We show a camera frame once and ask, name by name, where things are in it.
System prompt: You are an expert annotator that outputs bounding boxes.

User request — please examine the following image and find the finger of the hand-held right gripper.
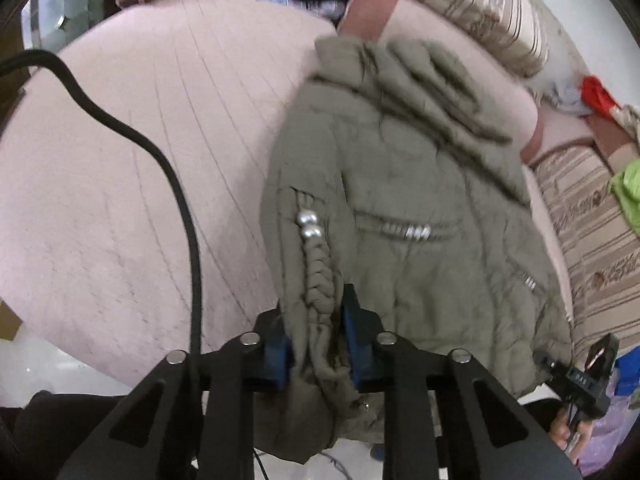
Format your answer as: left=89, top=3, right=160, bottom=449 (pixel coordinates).
left=532, top=350, right=567, bottom=382

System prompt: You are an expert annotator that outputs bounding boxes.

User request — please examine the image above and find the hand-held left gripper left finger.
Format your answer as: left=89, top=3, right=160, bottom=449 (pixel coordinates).
left=57, top=310, right=296, bottom=480

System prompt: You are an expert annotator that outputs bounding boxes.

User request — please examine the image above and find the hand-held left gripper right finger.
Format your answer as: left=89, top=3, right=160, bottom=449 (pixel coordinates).
left=342, top=284, right=583, bottom=480

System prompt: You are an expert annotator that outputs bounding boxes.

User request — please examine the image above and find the olive quilted hooded jacket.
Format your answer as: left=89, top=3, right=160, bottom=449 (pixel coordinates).
left=259, top=35, right=576, bottom=466

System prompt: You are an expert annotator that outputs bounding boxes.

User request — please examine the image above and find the person's right hand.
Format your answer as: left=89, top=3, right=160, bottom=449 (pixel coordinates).
left=550, top=405, right=593, bottom=466

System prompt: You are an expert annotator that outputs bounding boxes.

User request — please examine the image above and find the purple plastic bag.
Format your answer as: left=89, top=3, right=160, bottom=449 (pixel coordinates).
left=575, top=395, right=637, bottom=476

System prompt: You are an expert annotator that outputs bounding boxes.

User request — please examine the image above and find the wide striped floral cushion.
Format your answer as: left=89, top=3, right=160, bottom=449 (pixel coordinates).
left=530, top=147, right=640, bottom=356

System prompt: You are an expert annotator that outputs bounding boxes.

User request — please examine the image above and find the green cloth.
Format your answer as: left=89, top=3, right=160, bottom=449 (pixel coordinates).
left=607, top=160, right=640, bottom=236

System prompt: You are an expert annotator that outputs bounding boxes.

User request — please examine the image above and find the pink quilted mattress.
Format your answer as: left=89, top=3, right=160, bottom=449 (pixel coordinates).
left=0, top=0, right=576, bottom=396

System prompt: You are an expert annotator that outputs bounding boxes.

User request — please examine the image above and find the reddish sofa backrest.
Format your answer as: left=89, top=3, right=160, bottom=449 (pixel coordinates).
left=590, top=115, right=640, bottom=171

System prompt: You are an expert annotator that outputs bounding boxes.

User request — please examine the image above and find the cream crumpled cloth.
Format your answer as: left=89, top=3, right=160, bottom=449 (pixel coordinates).
left=612, top=104, right=640, bottom=143

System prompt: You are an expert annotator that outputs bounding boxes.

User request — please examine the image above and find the grey-blue cloth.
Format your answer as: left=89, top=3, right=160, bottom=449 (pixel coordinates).
left=542, top=80, right=591, bottom=116

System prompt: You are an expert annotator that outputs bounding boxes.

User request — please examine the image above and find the cardboard box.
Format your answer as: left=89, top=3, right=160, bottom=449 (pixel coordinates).
left=0, top=300, right=23, bottom=341

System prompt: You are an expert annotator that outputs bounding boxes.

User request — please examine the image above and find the red cloth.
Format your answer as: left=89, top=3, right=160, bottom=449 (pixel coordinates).
left=580, top=76, right=621, bottom=121

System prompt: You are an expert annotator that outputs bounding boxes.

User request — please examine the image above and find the pink bolster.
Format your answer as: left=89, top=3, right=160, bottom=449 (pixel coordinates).
left=336, top=0, right=543, bottom=161

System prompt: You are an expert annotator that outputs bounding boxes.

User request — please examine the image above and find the blue clear plastic bag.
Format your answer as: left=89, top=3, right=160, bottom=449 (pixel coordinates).
left=257, top=0, right=346, bottom=18

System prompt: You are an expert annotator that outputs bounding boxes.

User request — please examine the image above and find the long striped floral cushion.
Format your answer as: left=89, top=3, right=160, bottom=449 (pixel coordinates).
left=330, top=0, right=551, bottom=78

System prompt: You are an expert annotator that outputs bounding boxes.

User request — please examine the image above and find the black cable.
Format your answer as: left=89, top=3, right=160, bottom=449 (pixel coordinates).
left=0, top=50, right=203, bottom=356

